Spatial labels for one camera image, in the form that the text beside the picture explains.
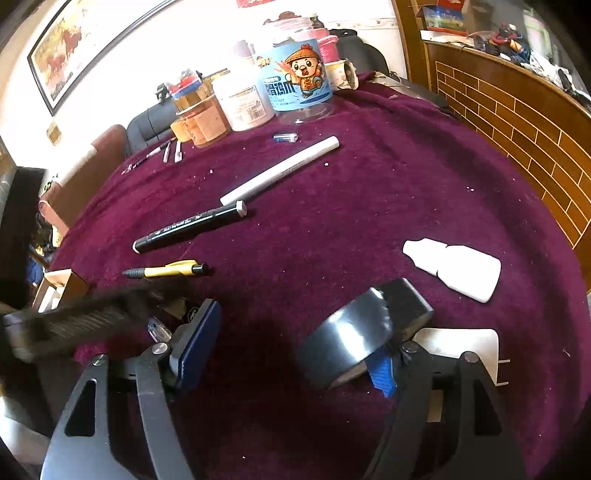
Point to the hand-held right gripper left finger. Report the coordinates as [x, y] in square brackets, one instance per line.
[199, 344]

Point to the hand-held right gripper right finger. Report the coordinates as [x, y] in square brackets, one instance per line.
[382, 374]

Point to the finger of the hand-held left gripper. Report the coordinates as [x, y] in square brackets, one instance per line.
[78, 323]

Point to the black tape roll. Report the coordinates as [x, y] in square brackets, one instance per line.
[351, 337]

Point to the clear blue pen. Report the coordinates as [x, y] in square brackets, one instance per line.
[156, 330]

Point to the yellow black pen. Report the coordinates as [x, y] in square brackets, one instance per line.
[171, 269]

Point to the large white power adapter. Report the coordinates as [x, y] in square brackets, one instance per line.
[466, 339]

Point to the dark cabinet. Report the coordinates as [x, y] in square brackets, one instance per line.
[18, 221]

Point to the black marker white ends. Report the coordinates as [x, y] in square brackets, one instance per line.
[189, 226]

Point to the white dropper bottle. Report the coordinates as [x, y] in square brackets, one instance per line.
[461, 272]

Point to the brown chair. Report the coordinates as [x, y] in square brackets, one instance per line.
[87, 184]

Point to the maroon tablecloth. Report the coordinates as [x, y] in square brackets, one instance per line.
[346, 207]

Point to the thin dark pen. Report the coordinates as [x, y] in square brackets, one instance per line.
[147, 157]

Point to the white marker pen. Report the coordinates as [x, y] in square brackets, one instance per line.
[281, 170]

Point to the small grey pen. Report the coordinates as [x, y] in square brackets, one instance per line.
[167, 151]

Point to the small white pen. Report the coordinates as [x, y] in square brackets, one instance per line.
[178, 150]

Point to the black leather chair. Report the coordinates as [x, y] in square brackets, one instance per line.
[364, 50]
[150, 127]

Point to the yellow tape roll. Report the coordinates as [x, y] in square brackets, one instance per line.
[179, 130]

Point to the orange jar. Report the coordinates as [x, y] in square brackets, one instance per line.
[207, 124]

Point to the small clear blue cap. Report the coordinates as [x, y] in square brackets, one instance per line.
[285, 137]

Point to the small black clamp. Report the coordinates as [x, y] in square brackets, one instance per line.
[162, 93]

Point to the white plastic jar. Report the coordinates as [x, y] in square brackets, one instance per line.
[244, 104]

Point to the wooden brick-pattern counter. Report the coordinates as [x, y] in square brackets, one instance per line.
[517, 124]

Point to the clear jar cartoon label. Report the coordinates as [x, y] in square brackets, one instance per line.
[300, 74]

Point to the grey lid jar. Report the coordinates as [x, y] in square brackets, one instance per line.
[245, 51]

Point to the paper cup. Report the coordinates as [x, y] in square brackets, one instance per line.
[341, 74]

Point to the pink thread spool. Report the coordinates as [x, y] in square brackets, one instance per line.
[328, 48]

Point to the dark glass bottle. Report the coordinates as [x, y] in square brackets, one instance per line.
[316, 21]

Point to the cardboard box colourful print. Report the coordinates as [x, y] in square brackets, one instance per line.
[443, 16]

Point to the brass wall plate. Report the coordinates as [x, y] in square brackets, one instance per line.
[54, 133]

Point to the framed wall painting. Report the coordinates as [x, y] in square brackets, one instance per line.
[83, 46]

